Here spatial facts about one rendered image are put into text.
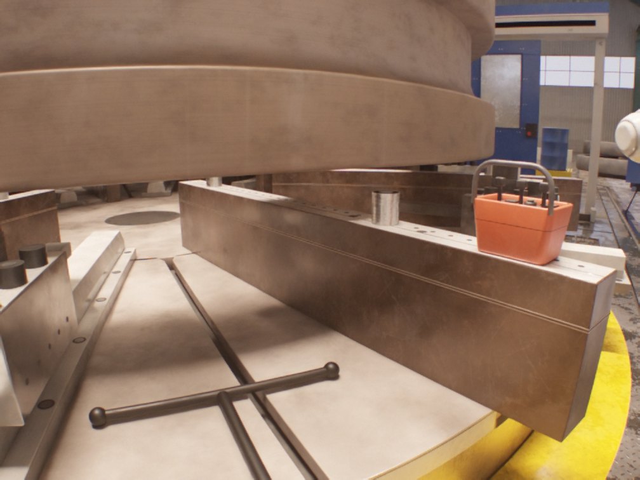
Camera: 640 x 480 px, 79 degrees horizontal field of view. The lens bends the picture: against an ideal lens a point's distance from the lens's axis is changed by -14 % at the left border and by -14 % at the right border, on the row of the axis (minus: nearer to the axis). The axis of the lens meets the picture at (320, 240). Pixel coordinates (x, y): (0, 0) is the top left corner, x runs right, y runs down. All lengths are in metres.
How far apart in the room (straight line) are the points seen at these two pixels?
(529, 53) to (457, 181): 3.48
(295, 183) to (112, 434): 2.41
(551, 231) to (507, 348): 0.28
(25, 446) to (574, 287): 1.15
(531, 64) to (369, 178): 3.72
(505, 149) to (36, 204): 5.42
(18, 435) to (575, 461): 1.51
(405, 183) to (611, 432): 2.08
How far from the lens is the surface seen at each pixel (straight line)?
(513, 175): 2.18
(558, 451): 1.60
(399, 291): 1.23
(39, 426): 1.10
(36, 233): 2.62
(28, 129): 1.13
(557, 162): 9.88
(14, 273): 0.96
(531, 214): 0.97
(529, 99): 6.26
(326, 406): 1.12
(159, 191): 4.88
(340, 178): 3.12
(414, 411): 1.12
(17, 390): 0.90
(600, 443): 1.69
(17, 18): 1.33
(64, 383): 1.24
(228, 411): 1.05
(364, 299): 1.34
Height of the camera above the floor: 0.95
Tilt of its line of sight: 14 degrees down
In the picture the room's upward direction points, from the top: straight up
